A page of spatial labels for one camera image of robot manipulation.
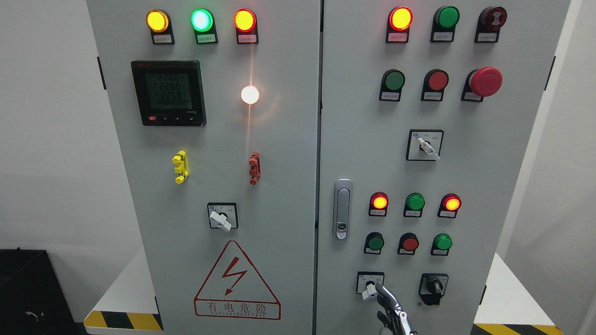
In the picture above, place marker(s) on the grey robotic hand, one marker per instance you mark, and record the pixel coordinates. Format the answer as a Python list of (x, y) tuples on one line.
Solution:
[(395, 319)]

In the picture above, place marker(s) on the silver door handle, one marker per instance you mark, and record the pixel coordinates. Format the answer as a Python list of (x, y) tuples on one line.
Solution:
[(341, 208)]

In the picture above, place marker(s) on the grey right cabinet door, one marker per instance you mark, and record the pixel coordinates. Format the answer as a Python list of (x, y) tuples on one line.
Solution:
[(365, 140)]

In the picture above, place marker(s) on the grey cabinet door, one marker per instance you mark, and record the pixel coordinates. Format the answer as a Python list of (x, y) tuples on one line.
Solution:
[(365, 140), (276, 216)]

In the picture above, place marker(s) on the grey left cabinet door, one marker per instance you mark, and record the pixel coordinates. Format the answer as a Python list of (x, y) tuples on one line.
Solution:
[(276, 216)]

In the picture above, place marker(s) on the orange indicator light left door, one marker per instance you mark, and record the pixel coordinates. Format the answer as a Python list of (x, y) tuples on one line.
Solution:
[(245, 22)]

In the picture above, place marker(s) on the red push button lower centre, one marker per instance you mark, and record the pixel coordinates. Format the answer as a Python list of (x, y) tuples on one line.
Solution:
[(408, 244)]

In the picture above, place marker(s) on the green push button lower left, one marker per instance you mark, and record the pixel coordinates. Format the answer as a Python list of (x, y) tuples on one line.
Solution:
[(374, 243)]

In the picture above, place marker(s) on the green push button lower right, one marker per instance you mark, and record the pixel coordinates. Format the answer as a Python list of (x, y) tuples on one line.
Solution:
[(441, 245)]

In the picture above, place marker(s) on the red lit indicator mid left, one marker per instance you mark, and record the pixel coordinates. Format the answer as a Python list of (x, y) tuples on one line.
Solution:
[(379, 203)]

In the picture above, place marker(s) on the red lit indicator mid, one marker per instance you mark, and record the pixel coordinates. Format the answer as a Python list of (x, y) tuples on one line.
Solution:
[(379, 203), (449, 206)]

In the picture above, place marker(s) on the green indicator mid centre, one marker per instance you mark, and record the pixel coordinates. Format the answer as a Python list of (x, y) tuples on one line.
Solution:
[(414, 205)]

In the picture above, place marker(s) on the red lit indicator mid right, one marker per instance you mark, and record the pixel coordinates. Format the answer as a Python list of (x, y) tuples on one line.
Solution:
[(449, 206)]

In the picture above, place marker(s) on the red electrical hazard warning sticker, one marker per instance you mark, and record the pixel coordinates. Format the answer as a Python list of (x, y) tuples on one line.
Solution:
[(234, 288)]

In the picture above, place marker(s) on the red terminal clip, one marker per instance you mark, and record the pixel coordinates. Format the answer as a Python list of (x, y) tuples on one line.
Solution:
[(255, 168)]

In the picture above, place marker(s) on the green push button upper row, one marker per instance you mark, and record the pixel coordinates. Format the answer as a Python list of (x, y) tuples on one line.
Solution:
[(391, 86)]

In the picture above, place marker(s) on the red push button upper row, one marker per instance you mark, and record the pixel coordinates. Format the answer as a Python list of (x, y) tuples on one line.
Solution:
[(434, 84)]

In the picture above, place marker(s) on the red emergency stop mushroom button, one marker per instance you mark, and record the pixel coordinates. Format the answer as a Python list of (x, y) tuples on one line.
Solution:
[(481, 83)]

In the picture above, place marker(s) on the white platform with hazard stripes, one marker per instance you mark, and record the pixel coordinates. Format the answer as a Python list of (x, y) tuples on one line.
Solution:
[(129, 306)]

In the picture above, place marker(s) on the white lit indicator light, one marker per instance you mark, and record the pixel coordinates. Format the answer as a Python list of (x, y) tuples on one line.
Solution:
[(250, 94)]

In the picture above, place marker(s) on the yellow terminal clip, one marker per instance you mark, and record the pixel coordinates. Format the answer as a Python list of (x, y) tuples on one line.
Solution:
[(181, 166)]

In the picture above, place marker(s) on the orange-red indicator light top right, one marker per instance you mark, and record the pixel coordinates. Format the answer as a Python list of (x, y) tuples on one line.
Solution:
[(398, 25)]

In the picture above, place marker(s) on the green indicator light top right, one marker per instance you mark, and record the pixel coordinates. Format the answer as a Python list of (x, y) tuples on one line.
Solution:
[(445, 20)]

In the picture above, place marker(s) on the dark red buzzer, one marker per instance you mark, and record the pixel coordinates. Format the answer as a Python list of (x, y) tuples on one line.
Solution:
[(489, 24)]

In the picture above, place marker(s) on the black digital power meter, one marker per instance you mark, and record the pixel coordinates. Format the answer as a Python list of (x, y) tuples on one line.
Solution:
[(169, 93)]

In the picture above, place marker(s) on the green lit indicator light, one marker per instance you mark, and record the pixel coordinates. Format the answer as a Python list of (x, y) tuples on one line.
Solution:
[(204, 27)]

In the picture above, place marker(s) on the black box lower left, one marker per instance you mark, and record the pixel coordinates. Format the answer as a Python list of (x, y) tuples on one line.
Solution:
[(31, 298)]

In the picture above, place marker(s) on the yellow indicator light top left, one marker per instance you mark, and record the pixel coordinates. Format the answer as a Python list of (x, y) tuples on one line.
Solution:
[(160, 26)]

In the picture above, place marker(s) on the white selector switch right lower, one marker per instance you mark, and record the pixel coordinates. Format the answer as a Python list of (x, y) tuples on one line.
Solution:
[(366, 281)]

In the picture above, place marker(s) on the white selector switch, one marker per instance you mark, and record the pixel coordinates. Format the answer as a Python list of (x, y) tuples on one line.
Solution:
[(424, 145), (366, 281)]

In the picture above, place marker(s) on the black rotary switch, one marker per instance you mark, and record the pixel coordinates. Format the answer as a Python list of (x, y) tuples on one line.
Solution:
[(432, 288)]

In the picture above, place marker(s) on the white selector switch right upper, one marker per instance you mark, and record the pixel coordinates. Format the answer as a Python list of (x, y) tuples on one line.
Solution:
[(424, 145)]

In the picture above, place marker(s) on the white selector switch left door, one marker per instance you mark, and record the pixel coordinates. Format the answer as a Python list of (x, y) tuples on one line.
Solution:
[(222, 216)]

